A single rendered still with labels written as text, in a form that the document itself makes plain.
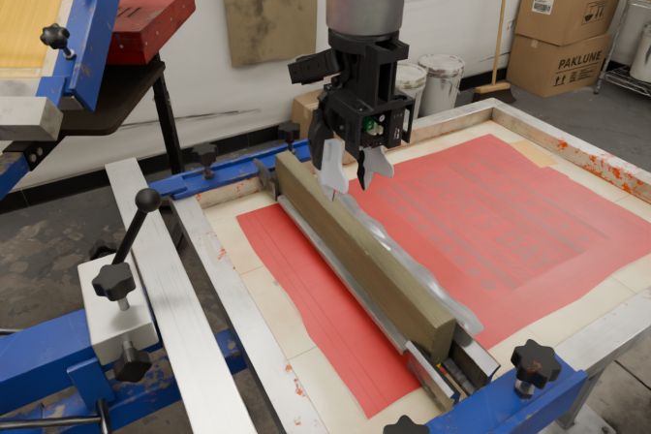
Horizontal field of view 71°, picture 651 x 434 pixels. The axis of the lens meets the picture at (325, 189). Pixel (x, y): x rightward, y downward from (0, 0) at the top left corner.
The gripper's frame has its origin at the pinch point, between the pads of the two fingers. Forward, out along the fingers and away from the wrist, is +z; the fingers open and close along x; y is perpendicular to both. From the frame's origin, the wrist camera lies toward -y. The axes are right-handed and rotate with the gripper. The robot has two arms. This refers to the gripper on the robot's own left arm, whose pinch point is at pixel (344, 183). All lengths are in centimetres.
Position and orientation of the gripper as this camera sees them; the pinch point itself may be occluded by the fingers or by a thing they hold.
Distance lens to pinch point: 58.9
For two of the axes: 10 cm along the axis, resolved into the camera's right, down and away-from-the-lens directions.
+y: 5.0, 5.1, -7.0
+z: -0.1, 8.1, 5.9
